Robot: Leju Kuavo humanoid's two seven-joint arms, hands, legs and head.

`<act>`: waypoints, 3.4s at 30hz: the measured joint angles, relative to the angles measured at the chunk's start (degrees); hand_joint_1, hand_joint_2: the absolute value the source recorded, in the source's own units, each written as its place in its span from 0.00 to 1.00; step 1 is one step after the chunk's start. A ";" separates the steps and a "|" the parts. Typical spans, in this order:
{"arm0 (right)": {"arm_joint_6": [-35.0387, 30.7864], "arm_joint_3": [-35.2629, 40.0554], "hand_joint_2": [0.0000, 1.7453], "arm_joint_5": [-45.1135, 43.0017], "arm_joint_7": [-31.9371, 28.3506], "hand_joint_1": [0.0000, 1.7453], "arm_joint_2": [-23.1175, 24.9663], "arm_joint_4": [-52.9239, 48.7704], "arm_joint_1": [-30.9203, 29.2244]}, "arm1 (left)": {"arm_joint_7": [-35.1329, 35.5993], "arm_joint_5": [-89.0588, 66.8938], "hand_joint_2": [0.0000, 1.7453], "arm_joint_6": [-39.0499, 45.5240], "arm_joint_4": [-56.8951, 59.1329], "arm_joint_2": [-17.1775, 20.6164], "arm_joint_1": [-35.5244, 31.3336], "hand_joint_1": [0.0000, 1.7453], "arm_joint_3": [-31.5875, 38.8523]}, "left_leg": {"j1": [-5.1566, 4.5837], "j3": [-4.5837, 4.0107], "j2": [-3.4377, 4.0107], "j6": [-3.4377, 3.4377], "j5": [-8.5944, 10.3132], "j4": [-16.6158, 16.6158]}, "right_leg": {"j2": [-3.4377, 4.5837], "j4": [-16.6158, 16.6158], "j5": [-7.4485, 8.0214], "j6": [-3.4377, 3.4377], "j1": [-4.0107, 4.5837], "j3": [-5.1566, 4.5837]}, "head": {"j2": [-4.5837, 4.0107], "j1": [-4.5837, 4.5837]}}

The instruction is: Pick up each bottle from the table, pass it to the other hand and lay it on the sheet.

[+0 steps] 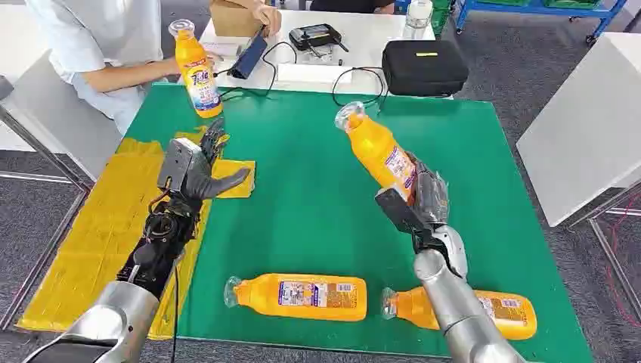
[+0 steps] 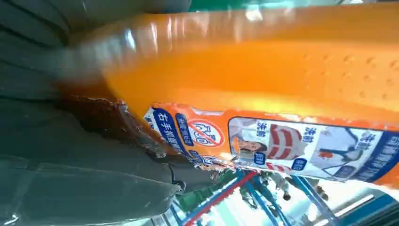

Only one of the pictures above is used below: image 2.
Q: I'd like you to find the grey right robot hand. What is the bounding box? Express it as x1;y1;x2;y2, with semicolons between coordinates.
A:
0;93;220;226

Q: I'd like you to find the green table mat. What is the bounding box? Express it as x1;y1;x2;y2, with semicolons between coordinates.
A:
189;0;345;13

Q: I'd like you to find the blue steel rack frame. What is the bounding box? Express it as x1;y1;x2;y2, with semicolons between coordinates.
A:
169;169;399;226

